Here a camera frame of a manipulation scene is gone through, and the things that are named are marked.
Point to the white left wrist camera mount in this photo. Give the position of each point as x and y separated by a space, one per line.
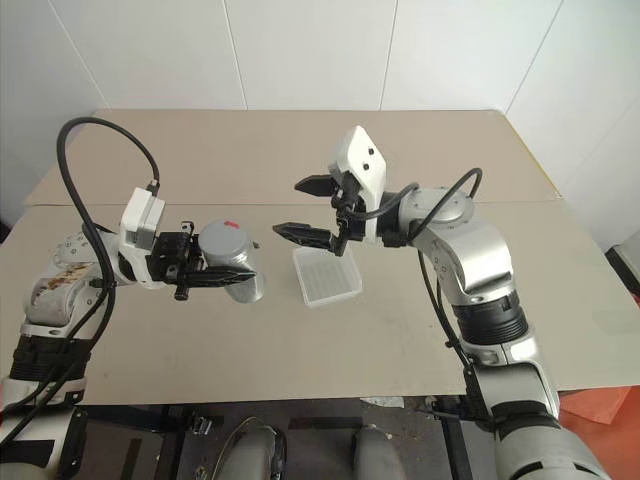
142 220

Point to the clear plastic box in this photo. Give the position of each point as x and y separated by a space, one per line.
327 275

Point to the grey cylindrical can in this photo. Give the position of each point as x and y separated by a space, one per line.
224 240

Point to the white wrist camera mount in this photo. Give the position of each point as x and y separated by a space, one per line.
362 155
142 220

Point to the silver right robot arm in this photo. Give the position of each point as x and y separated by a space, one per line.
475 250

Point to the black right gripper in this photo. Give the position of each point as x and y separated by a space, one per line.
351 227

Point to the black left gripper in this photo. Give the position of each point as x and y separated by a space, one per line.
167 255

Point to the small silver metal bracket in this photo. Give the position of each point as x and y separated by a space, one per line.
202 426

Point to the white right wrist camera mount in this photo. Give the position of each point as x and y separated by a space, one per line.
362 155

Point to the silver jar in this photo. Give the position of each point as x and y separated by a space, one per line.
246 289

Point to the black metal table frame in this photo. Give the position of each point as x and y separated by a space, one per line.
150 417

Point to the dark grey box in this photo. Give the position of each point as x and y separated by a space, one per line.
627 270

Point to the orange sheet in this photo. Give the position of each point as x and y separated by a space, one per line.
595 402

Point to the crumpled white paper scrap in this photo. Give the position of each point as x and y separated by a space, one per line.
382 401

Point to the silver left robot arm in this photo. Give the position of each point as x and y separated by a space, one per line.
55 300

